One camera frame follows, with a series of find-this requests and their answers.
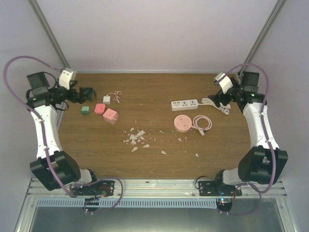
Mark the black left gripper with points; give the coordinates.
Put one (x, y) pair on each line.
(80, 98)

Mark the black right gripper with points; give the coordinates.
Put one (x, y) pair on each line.
(215, 98)

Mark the light green plug adapter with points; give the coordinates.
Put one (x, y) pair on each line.
(85, 110)

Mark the red pink charger plug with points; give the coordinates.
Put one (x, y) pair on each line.
(99, 108)

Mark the small grey white plug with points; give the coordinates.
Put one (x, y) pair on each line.
(106, 100)

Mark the pink cube socket adapter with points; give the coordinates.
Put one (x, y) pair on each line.
(111, 116)

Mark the white power strip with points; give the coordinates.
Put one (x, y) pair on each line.
(184, 105)

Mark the pink round socket tower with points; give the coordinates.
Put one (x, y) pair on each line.
(182, 123)

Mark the dark green cube plug adapter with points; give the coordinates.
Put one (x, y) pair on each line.
(90, 94)

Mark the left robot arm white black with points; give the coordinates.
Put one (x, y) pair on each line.
(53, 167)

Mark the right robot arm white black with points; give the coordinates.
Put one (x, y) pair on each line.
(264, 162)

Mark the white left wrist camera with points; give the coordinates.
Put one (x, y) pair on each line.
(66, 76)

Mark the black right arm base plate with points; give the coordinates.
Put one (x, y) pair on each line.
(210, 188)

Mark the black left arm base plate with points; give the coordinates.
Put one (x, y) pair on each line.
(99, 189)

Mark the aluminium front rail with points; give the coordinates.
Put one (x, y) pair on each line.
(157, 189)

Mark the slotted grey cable duct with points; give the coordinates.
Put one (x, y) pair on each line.
(137, 203)

